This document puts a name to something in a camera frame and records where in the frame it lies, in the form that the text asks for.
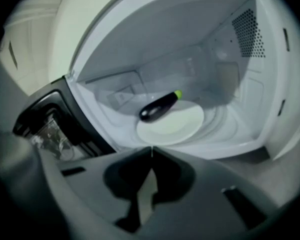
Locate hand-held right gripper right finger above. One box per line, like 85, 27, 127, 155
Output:
139, 145, 288, 240

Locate white microwave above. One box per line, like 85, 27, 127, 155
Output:
12, 0, 300, 163

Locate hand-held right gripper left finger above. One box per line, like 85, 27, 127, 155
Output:
38, 145, 153, 235

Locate white round plate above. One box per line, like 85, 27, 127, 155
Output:
136, 100, 205, 146

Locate dark purple eggplant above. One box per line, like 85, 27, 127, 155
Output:
138, 89, 183, 123

